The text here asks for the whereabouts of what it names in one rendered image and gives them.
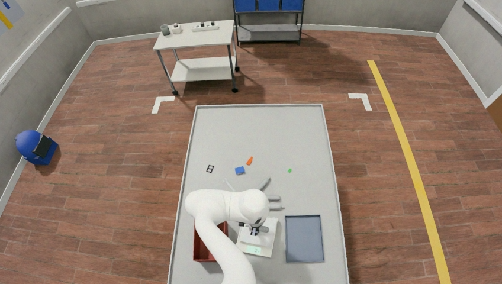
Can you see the red open box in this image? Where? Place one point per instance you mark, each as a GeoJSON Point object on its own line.
{"type": "Point", "coordinates": [200, 251]}

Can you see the blue rectangular block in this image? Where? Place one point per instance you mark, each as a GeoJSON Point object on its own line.
{"type": "Point", "coordinates": [239, 170]}

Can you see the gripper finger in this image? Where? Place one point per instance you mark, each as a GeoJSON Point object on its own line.
{"type": "Point", "coordinates": [254, 232]}

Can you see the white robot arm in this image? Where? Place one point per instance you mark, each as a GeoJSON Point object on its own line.
{"type": "Point", "coordinates": [210, 207]}

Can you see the white digital scale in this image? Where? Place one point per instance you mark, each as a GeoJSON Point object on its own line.
{"type": "Point", "coordinates": [260, 245]}

